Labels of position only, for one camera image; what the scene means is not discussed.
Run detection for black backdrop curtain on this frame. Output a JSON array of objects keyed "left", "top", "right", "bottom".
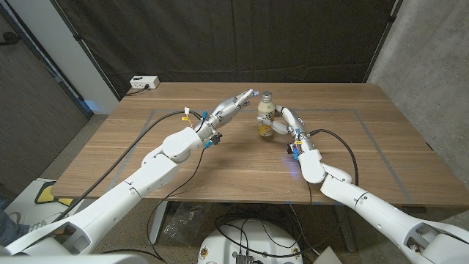
[{"left": 51, "top": 0, "right": 404, "bottom": 100}]

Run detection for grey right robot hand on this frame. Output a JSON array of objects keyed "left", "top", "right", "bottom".
[{"left": 256, "top": 105, "right": 315, "bottom": 153}]

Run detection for grey table leg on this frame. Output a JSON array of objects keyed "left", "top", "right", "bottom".
[
  {"left": 333, "top": 205, "right": 357, "bottom": 253},
  {"left": 147, "top": 200, "right": 169, "bottom": 246}
]

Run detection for black door handle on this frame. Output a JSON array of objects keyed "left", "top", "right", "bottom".
[{"left": 0, "top": 32, "right": 21, "bottom": 47}]

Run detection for white sneaker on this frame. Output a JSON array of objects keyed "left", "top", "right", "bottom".
[{"left": 7, "top": 211, "right": 63, "bottom": 235}]

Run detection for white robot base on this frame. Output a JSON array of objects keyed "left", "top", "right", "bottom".
[{"left": 197, "top": 219, "right": 304, "bottom": 264}]

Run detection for black power strip cable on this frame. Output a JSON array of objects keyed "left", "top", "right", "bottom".
[{"left": 124, "top": 84, "right": 150, "bottom": 97}]

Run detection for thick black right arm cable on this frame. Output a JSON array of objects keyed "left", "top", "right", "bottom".
[{"left": 309, "top": 128, "right": 359, "bottom": 186}]

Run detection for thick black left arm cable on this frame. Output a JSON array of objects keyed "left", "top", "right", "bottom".
[{"left": 54, "top": 109, "right": 202, "bottom": 223}]

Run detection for clear plastic bag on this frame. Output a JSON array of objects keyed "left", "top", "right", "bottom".
[{"left": 163, "top": 201, "right": 213, "bottom": 245}]

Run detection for black backdrop stand pole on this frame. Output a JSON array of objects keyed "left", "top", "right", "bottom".
[
  {"left": 363, "top": 0, "right": 403, "bottom": 84},
  {"left": 49, "top": 0, "right": 122, "bottom": 100}
]

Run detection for thin black left wrist cable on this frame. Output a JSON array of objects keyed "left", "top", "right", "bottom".
[{"left": 146, "top": 146, "right": 206, "bottom": 263}]

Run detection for pineapple mango tea bottle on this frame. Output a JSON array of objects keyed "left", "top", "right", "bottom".
[{"left": 256, "top": 91, "right": 276, "bottom": 138}]

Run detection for blue jeans leg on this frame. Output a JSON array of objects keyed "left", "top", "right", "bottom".
[{"left": 0, "top": 208, "right": 30, "bottom": 247}]

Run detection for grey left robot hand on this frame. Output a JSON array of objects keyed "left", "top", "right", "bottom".
[{"left": 192, "top": 88, "right": 259, "bottom": 139}]

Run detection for white power strip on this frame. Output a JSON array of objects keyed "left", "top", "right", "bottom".
[{"left": 129, "top": 76, "right": 160, "bottom": 90}]

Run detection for white flat board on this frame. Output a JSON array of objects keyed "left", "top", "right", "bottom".
[{"left": 313, "top": 246, "right": 344, "bottom": 264}]

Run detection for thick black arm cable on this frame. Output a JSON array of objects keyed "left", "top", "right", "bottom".
[
  {"left": 54, "top": 109, "right": 202, "bottom": 223},
  {"left": 309, "top": 128, "right": 359, "bottom": 186}
]

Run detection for tangled black floor cables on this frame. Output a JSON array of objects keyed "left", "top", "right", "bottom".
[{"left": 214, "top": 205, "right": 320, "bottom": 260}]

